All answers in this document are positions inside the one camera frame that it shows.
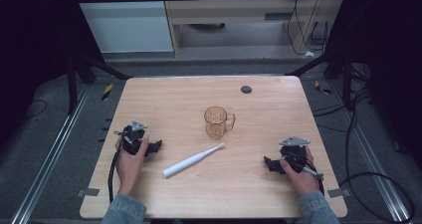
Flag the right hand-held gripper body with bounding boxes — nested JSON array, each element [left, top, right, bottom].
[[278, 135, 313, 174]]

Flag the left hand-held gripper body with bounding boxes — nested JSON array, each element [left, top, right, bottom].
[[113, 119, 151, 156]]

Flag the white electric toothbrush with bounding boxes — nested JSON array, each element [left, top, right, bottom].
[[161, 142, 226, 179]]

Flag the amber glass mug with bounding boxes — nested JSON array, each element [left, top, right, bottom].
[[203, 106, 237, 140]]

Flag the person's left hand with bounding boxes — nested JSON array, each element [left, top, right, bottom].
[[114, 136, 150, 199]]

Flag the person's right hand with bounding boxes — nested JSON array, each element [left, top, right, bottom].
[[279, 145, 320, 198]]

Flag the yellow black striped tape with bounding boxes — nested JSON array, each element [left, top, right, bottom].
[[314, 80, 332, 96], [101, 83, 114, 102]]

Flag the black metal stand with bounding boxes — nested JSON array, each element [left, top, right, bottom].
[[286, 46, 353, 111], [65, 46, 133, 116]]

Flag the white cabinet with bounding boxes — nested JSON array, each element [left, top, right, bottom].
[[70, 0, 175, 55]]

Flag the dark curtain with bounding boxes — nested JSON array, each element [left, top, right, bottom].
[[326, 0, 422, 172], [0, 0, 106, 152]]

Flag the light wooden desk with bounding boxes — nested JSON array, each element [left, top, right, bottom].
[[160, 0, 346, 58]]

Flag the right gripper cable with plug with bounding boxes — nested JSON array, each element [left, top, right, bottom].
[[298, 163, 326, 196]]

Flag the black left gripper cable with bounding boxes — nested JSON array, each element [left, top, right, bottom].
[[106, 146, 123, 204]]

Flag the black floor cable loop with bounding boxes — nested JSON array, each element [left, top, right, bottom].
[[312, 84, 416, 224]]

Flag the grey table bracket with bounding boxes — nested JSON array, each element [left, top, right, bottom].
[[326, 187, 351, 199], [76, 187, 101, 198]]

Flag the aluminium floor rail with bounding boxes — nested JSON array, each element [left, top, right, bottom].
[[330, 80, 413, 224], [9, 84, 92, 224]]

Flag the thin black floor cable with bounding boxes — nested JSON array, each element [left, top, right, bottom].
[[22, 99, 49, 120]]

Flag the black hanging cables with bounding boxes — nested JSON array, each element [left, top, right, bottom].
[[286, 0, 330, 57]]

